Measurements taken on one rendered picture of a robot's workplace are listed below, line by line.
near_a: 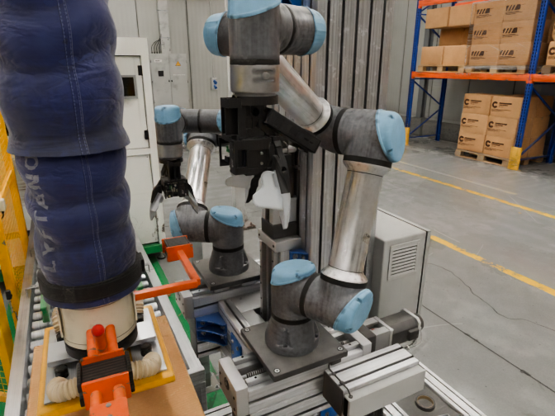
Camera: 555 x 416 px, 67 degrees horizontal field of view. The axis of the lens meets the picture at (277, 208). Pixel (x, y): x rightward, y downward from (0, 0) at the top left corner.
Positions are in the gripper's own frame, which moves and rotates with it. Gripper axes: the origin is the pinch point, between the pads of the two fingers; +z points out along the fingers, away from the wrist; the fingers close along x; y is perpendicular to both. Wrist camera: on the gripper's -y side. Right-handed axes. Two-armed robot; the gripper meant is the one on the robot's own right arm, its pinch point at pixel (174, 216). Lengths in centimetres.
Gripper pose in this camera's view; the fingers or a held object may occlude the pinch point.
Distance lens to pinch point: 140.3
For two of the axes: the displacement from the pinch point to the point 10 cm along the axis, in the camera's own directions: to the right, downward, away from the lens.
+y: 4.2, 3.0, -8.6
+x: 9.1, -1.4, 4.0
